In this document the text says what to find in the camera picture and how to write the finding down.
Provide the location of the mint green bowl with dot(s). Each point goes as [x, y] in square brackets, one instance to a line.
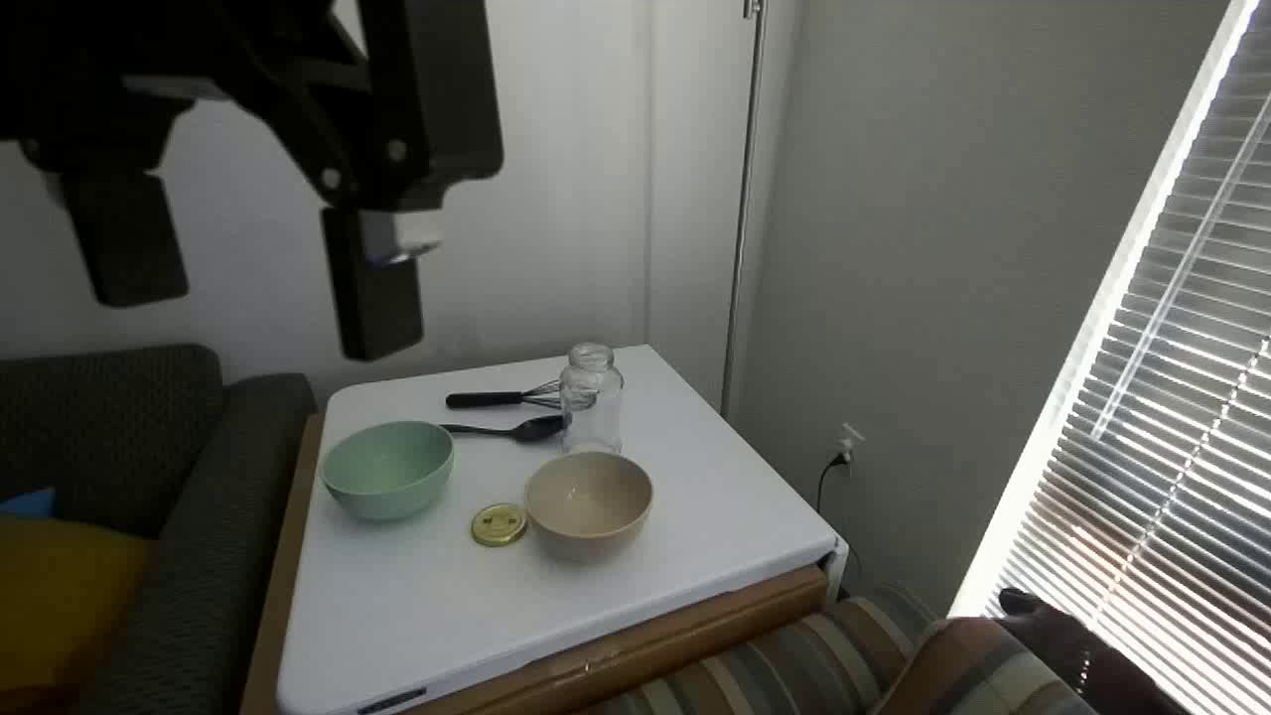
[384, 472]

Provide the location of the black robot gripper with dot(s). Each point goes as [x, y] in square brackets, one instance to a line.
[412, 92]

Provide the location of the gold jar lid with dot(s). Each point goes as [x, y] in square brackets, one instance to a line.
[497, 528]

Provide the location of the clear glass jar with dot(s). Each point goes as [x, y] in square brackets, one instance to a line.
[592, 403]

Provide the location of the white wall outlet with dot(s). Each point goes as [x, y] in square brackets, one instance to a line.
[853, 438]

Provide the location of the off-white bowl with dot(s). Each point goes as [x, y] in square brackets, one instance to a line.
[591, 497]

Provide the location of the big black spoon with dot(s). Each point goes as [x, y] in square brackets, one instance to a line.
[539, 432]

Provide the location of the striped fabric armchair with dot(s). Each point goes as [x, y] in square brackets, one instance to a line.
[796, 661]

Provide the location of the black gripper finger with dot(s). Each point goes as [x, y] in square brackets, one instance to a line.
[126, 239]

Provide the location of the white window blinds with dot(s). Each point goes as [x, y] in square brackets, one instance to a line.
[1195, 398]

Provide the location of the yellow cushion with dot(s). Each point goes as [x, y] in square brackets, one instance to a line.
[63, 598]

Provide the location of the dark brown cushion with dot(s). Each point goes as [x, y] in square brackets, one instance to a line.
[1086, 656]

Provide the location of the dark grey sofa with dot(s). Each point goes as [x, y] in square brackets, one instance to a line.
[202, 530]

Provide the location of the blue cushion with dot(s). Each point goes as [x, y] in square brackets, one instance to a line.
[27, 502]

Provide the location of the thin grey vertical conduit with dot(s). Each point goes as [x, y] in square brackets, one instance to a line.
[741, 199]

